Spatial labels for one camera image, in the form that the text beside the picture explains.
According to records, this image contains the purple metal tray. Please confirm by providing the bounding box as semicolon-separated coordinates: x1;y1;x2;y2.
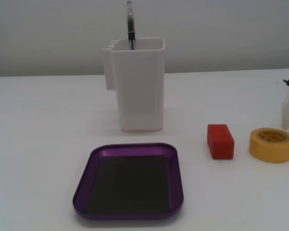
72;142;184;220

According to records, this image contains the black pen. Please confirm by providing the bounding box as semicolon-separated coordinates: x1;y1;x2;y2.
125;0;137;51

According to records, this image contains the yellow tape roll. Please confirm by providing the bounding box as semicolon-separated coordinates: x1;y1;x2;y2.
249;128;289;164

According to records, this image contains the red block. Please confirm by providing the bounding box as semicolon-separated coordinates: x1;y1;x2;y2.
207;124;235;160

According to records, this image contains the white plastic tool holder box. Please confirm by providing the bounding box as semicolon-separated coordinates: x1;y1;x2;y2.
102;37;166;132

